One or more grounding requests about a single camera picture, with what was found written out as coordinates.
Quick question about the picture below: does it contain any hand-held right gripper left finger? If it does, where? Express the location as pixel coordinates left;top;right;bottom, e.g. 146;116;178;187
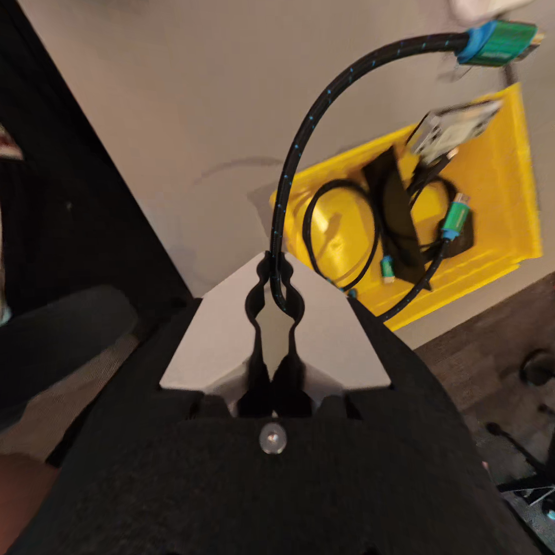
160;251;278;418

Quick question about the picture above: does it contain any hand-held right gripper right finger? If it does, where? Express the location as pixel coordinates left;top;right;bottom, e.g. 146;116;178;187
271;252;393;418

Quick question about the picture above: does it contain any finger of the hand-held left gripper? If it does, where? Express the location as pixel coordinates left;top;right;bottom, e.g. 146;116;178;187
449;0;536;24

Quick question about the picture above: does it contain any black silver video switch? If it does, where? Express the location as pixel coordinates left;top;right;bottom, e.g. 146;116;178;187
408;99;504;166

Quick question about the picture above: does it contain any yellow plastic bin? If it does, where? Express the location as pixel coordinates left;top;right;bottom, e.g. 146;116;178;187
269;82;543;332

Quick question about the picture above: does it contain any black bin divider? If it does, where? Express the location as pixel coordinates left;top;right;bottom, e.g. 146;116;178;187
362;145;432;291

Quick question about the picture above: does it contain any black office chair base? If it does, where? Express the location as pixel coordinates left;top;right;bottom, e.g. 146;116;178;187
486;347;555;525

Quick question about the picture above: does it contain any person's dark clothing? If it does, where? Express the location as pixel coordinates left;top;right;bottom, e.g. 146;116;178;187
0;0;193;456

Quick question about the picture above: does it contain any person's bare leg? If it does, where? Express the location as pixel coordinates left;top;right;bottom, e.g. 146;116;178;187
0;453;59;555

